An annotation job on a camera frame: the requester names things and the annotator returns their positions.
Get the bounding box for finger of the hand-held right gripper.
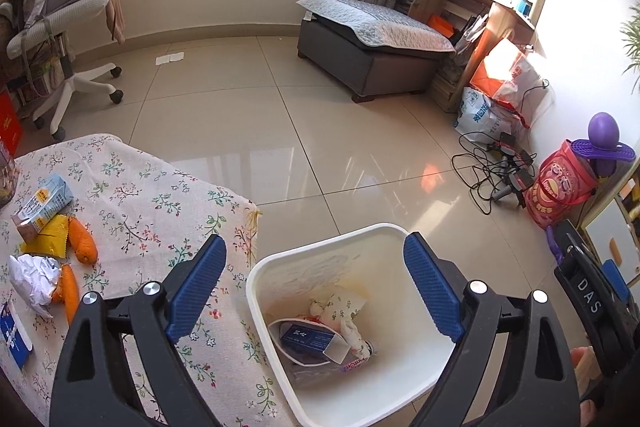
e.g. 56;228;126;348
601;258;630;305
554;219;603;270

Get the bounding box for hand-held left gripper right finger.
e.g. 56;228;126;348
403;232;581;427

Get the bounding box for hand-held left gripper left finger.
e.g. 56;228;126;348
49;234;228;427

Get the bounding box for white trash bin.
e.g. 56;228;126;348
246;223;468;427

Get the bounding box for paper cup green print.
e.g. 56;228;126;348
267;317;351;366

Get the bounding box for orange carrot-shaped wrapper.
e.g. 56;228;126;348
67;217;98;265
50;263;81;325

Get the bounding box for dark blue carton box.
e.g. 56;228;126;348
279;326;347;362

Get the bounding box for yellow wrapper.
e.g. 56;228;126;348
20;214;76;258

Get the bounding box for white paper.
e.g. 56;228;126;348
8;254;63;320

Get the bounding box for light blue milk carton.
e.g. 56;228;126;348
11;174;75;243

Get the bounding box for person's right hand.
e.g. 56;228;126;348
571;346;602;427

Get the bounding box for red printed bag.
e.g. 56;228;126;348
525;139;598;230

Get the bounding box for orange and white shopping bag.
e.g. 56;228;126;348
469;38;551;128

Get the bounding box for green plant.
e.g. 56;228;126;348
620;4;640;75

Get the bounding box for clear jar yellowish contents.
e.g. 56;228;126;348
0;152;20;208

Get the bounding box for grey ottoman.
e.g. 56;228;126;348
297;14;441;102

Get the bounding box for wooden shelf desk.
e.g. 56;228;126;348
395;0;556;112

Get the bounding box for red box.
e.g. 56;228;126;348
0;89;25;158

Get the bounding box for quilted ottoman cover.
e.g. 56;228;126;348
297;0;457;54

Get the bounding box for white office chair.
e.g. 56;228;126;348
5;0;125;140

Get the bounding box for black cable tangle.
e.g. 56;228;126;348
451;129;538;215

